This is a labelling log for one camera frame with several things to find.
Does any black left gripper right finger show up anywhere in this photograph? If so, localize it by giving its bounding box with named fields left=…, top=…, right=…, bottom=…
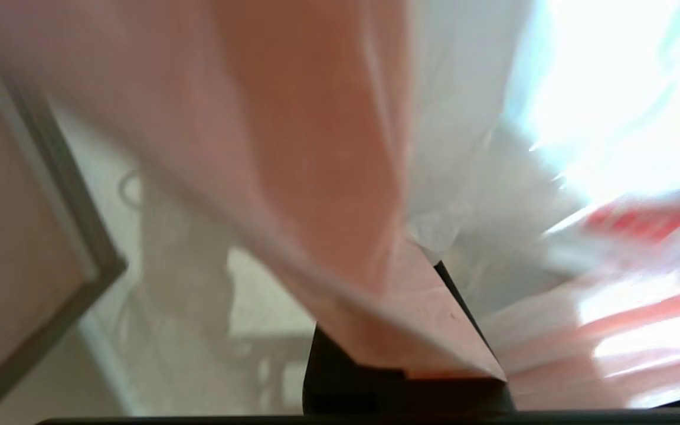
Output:
left=406, top=261, right=515, bottom=414

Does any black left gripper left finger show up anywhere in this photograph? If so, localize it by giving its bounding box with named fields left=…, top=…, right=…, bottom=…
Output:
left=303, top=323, right=406, bottom=414

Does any clear pink-edged new trash bag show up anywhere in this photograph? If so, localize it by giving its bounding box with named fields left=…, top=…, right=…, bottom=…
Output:
left=0, top=0, right=680, bottom=411

